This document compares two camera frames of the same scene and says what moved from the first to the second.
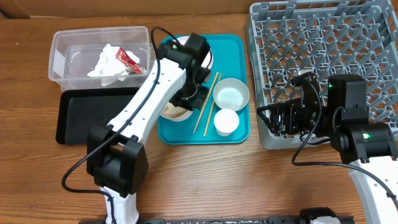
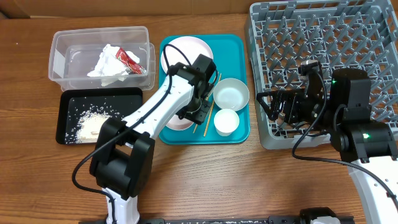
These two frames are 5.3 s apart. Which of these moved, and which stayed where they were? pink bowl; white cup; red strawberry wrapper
Moved: pink bowl
Stayed: white cup; red strawberry wrapper
